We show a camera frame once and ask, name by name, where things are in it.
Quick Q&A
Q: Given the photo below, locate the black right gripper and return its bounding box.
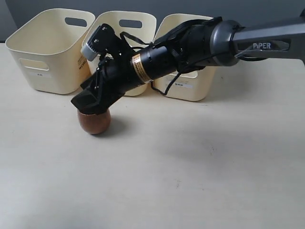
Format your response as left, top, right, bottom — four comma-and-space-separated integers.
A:
71, 46, 167, 114

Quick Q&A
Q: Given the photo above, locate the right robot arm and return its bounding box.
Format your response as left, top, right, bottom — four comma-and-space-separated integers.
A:
71, 15, 305, 115

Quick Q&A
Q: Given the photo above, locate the cream bin left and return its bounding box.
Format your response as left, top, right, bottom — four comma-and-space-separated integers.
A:
5, 8, 95, 94

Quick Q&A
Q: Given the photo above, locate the cream bin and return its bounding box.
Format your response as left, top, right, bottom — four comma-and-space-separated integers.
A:
82, 10, 157, 96
5, 8, 95, 94
154, 13, 216, 101

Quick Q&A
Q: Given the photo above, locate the cream bin middle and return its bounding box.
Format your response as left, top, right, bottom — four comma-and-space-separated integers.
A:
82, 10, 157, 96

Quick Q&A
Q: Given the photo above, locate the cream bin right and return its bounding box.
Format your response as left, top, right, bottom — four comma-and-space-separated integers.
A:
154, 13, 216, 101

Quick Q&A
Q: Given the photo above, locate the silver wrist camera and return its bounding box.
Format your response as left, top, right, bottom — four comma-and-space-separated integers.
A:
81, 23, 117, 62

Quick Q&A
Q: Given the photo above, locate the black camera cable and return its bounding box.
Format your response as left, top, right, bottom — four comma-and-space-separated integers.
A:
119, 31, 203, 96

